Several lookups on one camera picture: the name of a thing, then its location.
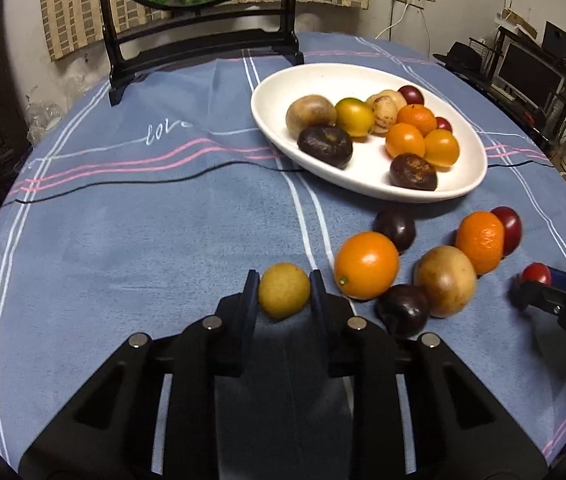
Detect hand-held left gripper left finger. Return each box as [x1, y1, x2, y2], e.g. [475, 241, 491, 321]
[19, 269, 261, 480]

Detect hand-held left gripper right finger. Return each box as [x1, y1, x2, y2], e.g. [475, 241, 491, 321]
[309, 269, 549, 480]

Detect small yellow potato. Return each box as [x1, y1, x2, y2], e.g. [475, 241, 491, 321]
[258, 262, 311, 320]

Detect dark red mangosteen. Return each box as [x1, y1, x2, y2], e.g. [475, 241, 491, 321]
[297, 126, 354, 170]

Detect dark purple mangosteen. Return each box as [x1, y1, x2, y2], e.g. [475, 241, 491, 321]
[389, 153, 438, 192]

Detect large brown potato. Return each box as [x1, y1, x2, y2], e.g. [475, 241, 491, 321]
[285, 95, 337, 139]

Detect yellow green orange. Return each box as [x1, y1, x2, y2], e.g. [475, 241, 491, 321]
[334, 98, 375, 138]

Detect small pale potato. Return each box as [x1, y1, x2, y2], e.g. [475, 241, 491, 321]
[372, 97, 398, 135]

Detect orange mandarin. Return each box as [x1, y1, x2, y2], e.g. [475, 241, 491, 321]
[456, 211, 505, 276]
[396, 104, 437, 137]

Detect white oval plate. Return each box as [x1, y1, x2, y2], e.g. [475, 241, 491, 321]
[250, 63, 488, 204]

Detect dark red plum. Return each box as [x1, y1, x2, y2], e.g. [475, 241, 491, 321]
[490, 206, 522, 256]
[397, 85, 425, 107]

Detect large round orange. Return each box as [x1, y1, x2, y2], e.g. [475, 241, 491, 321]
[334, 231, 400, 301]

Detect dark purple plum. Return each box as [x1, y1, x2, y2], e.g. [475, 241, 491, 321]
[373, 206, 417, 253]
[375, 284, 431, 338]

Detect brown round passion fruit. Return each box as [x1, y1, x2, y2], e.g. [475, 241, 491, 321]
[413, 246, 478, 319]

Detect blue striped tablecloth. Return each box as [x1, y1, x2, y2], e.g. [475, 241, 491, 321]
[0, 31, 566, 480]

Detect orange kumquat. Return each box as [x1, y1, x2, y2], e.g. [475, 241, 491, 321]
[423, 129, 460, 168]
[385, 123, 426, 159]

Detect black computer monitor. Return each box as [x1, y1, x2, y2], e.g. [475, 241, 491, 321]
[496, 42, 564, 108]

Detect black speaker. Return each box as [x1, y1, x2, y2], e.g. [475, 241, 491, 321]
[543, 21, 566, 61]

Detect black hat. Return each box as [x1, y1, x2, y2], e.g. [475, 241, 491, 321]
[433, 41, 484, 73]

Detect clear plastic bag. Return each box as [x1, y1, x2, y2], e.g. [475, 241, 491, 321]
[28, 102, 66, 143]

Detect white power cable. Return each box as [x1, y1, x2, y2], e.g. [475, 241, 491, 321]
[375, 0, 411, 41]

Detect striped woven wall curtain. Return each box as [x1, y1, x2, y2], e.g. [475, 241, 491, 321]
[38, 0, 374, 63]

